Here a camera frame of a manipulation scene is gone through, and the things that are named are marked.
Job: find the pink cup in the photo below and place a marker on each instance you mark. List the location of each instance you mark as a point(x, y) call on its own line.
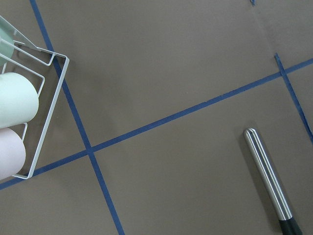
point(12, 153)

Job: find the green cup in rack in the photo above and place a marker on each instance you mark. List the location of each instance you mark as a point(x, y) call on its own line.
point(7, 34)

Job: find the white wire cup rack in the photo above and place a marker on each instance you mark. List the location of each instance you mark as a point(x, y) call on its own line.
point(46, 71)

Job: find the mint white cup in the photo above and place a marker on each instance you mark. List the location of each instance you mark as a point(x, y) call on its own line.
point(19, 100)

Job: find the steel muddler black tip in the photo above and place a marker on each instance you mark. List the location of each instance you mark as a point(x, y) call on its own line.
point(287, 222)

